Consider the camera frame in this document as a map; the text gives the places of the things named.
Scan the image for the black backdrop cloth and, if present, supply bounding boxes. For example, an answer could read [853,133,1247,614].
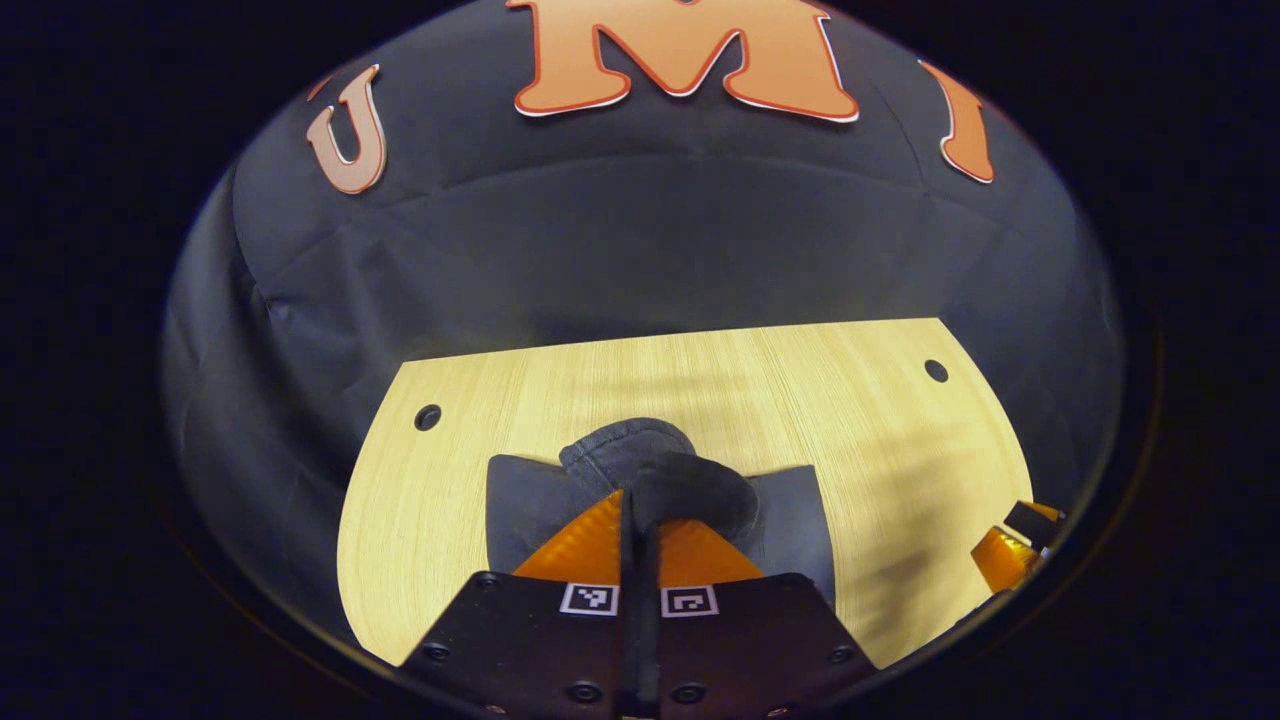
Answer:
[160,0,1126,651]

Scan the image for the black jeans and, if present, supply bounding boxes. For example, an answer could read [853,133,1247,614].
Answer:
[485,417,837,611]

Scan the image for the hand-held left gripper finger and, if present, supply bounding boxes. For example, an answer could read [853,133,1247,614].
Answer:
[640,515,881,720]
[398,490,641,720]

